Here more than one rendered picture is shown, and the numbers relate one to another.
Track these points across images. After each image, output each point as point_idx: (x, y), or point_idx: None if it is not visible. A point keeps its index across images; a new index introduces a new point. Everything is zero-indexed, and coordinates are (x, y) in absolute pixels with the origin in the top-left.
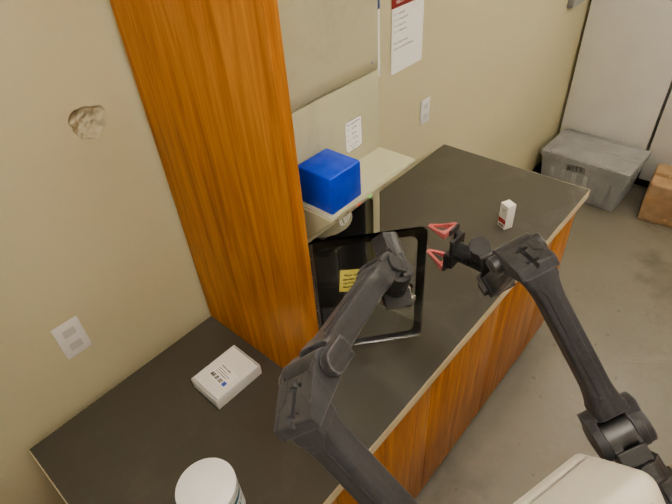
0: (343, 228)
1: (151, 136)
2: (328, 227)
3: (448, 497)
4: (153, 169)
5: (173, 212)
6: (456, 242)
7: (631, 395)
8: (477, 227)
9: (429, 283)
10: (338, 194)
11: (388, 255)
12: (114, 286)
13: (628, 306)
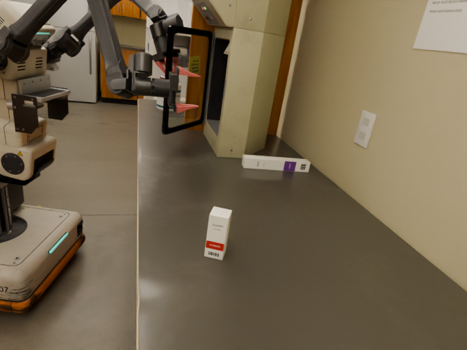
0: (224, 52)
1: (307, 1)
2: (219, 36)
3: (120, 339)
4: (301, 21)
5: (295, 54)
6: (169, 75)
7: (6, 26)
8: (240, 234)
9: (203, 173)
10: None
11: (160, 9)
12: None
13: None
